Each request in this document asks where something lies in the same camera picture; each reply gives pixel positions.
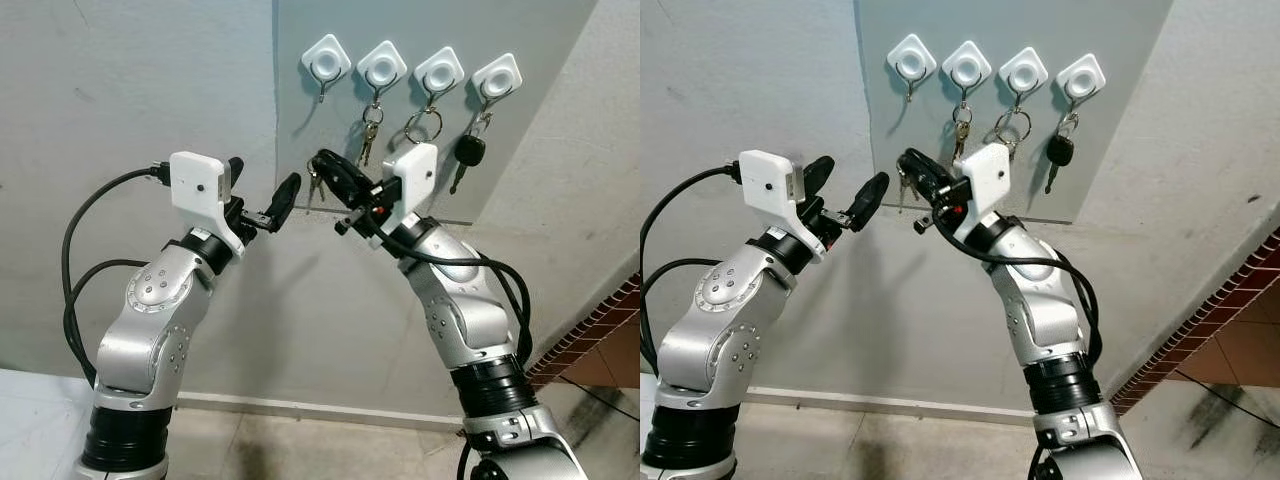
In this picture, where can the small metal key bunch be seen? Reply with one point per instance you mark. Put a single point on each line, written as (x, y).
(315, 185)
(902, 188)

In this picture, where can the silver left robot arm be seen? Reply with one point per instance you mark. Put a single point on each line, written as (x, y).
(150, 320)
(720, 320)

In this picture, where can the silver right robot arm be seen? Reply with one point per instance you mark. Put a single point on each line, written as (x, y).
(460, 300)
(1040, 310)

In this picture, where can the hanging metal key bunch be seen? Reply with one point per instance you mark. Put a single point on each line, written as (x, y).
(962, 128)
(370, 130)

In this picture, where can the black car key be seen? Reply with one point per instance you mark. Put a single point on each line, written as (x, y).
(470, 150)
(1060, 150)

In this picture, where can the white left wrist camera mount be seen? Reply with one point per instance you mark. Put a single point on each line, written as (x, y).
(195, 185)
(765, 185)

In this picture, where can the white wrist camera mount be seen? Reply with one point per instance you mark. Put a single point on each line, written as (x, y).
(765, 185)
(412, 180)
(195, 185)
(985, 178)

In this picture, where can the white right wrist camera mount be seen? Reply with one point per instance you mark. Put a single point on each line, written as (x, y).
(985, 178)
(412, 180)

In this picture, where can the grey wall board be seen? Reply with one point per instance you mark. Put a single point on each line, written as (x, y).
(1125, 30)
(290, 120)

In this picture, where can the white square wall hook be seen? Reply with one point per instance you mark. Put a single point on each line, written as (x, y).
(1022, 73)
(439, 73)
(497, 78)
(966, 67)
(381, 68)
(326, 62)
(1080, 78)
(911, 62)

